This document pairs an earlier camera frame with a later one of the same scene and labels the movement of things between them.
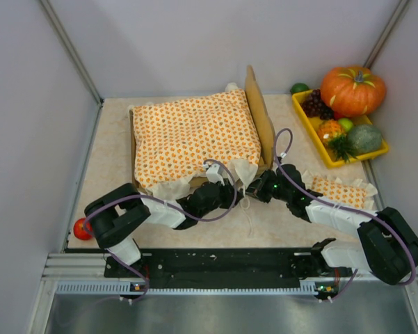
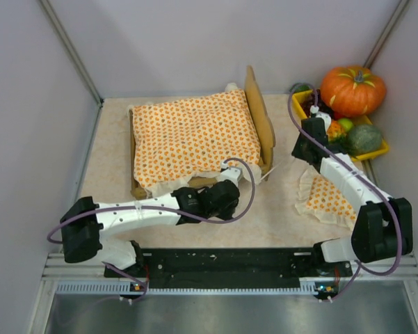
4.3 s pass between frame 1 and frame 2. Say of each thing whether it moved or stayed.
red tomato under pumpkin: stayed
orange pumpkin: stayed
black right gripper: moved
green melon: stayed
